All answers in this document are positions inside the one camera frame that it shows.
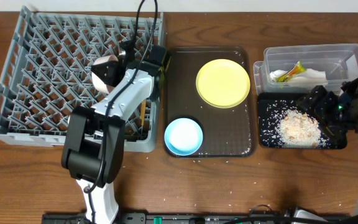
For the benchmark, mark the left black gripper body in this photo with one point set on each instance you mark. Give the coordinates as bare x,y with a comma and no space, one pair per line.
108,72

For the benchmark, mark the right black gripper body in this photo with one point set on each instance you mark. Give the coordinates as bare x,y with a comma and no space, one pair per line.
327,109

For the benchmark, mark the pale pink bowl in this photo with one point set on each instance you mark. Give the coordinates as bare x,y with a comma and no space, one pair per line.
97,82

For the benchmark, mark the white paper napkin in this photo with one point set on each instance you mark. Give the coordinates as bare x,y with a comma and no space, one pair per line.
301,78

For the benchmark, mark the pile of rice and nuts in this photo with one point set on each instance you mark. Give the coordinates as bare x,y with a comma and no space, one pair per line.
297,130

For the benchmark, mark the green orange snack wrapper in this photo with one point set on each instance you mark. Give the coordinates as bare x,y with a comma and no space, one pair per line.
292,73

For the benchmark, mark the wooden chopstick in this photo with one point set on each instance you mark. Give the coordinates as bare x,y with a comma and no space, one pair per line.
142,112

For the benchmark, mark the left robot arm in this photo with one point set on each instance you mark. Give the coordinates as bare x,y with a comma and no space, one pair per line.
94,145

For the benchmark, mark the clear plastic waste bin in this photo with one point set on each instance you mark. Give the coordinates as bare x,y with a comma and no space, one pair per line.
339,61

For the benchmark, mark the black rectangular tray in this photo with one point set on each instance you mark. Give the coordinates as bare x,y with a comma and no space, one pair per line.
269,124

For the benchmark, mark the grey plastic dish rack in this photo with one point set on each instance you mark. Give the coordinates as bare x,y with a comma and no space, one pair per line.
47,73

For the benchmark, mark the yellow round plate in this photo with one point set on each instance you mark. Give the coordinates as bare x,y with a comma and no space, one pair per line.
223,83

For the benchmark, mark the light blue bowl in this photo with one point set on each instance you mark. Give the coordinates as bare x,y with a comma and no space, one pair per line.
183,136

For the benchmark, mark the dark brown serving tray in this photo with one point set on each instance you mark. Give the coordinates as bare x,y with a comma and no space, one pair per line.
226,132

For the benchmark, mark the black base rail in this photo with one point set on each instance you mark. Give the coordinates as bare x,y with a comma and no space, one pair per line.
141,218

